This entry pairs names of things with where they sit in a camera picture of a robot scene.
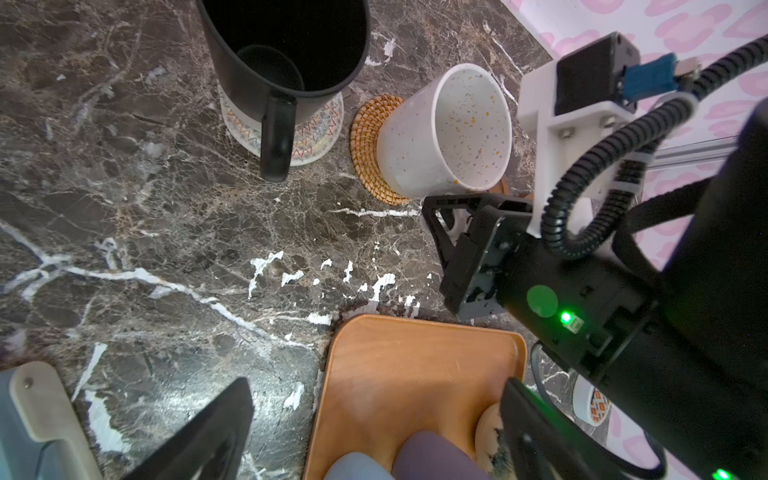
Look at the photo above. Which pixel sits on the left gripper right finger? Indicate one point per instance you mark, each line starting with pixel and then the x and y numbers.
pixel 544 443

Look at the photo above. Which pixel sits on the white tape roll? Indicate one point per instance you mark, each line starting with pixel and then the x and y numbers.
pixel 589 404

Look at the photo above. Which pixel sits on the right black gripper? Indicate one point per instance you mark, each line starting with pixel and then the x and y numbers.
pixel 473 235

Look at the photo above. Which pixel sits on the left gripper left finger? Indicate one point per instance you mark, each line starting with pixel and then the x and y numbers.
pixel 211 445

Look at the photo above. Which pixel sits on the white woven coaster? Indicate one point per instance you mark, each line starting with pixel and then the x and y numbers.
pixel 312 139

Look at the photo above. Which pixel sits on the tan rattan coaster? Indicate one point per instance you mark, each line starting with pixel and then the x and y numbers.
pixel 363 137

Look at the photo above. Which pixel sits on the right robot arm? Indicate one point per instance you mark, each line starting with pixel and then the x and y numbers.
pixel 672 327

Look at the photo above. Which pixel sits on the cream yellow mug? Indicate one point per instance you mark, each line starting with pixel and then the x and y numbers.
pixel 491 454

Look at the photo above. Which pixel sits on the black cup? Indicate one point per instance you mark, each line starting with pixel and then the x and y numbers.
pixel 280 62

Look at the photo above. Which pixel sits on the white speckled mug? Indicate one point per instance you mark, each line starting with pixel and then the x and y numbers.
pixel 453 136

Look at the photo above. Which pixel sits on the blue grey stapler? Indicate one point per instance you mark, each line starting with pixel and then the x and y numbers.
pixel 41 436

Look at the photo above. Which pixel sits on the blue mug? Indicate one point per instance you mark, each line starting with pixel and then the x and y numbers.
pixel 357 466

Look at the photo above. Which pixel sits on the lilac mug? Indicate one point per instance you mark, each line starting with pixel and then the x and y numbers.
pixel 427 455

